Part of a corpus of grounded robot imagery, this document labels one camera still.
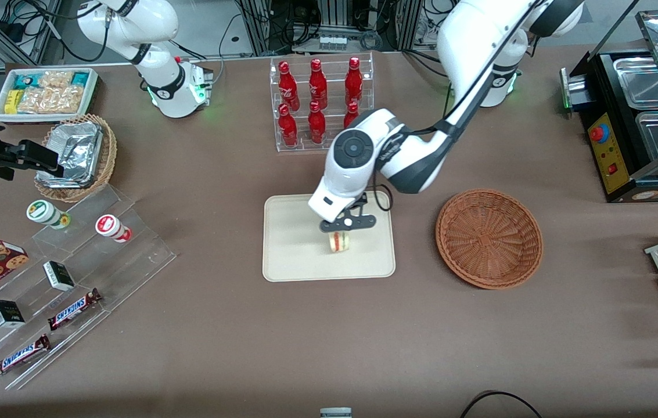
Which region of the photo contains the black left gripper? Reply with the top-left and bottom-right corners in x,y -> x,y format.
319,197 -> 377,233

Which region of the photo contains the cream plastic tray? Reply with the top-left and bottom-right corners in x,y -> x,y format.
263,190 -> 397,283

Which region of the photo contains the light wicker basket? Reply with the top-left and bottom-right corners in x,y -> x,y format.
34,113 -> 118,203

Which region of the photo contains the round brown wicker basket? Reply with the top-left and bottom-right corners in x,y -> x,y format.
435,188 -> 544,290

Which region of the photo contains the green lid yogurt bottle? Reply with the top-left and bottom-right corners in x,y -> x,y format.
26,199 -> 71,230

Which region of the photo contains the aluminium foil container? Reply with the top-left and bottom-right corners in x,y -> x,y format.
36,121 -> 105,189

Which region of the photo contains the large clear cracker bag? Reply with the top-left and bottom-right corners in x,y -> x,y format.
17,85 -> 85,115

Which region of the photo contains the small clear cracker bag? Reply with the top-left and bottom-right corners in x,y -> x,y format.
38,70 -> 74,89

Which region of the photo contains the red lid yogurt bottle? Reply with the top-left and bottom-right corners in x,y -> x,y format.
95,214 -> 133,243

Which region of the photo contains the small black box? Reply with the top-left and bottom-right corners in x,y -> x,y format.
42,260 -> 76,292
0,299 -> 26,329

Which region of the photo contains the clear acrylic stepped stand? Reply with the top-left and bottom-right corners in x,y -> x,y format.
0,184 -> 178,391

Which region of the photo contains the clear acrylic bottle rack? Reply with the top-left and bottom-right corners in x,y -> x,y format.
269,52 -> 375,153

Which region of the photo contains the Snickers chocolate bar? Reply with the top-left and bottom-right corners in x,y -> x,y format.
0,334 -> 52,379
47,288 -> 103,331

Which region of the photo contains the black food warmer machine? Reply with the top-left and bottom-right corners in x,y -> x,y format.
560,9 -> 658,203

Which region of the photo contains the aluminium frame rack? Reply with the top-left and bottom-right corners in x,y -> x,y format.
236,0 -> 425,56

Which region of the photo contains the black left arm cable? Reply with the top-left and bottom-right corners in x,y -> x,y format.
390,0 -> 544,211

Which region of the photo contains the black floor cable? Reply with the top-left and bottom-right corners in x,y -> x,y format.
459,390 -> 545,418

